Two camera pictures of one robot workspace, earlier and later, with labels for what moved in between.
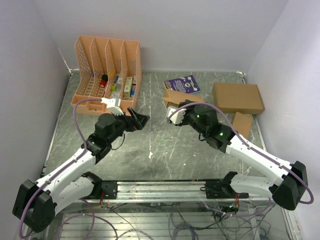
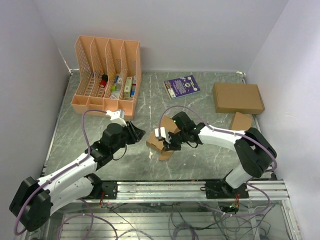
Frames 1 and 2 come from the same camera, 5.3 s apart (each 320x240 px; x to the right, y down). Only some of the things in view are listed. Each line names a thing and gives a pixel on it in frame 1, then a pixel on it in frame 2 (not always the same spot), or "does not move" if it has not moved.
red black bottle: x=103 y=82 does not move
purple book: x=187 y=84 does not move
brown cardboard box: x=173 y=98 to x=166 y=125
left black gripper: x=140 y=120 to x=135 y=134
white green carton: x=128 y=86 does not move
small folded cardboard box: x=242 y=123 does not move
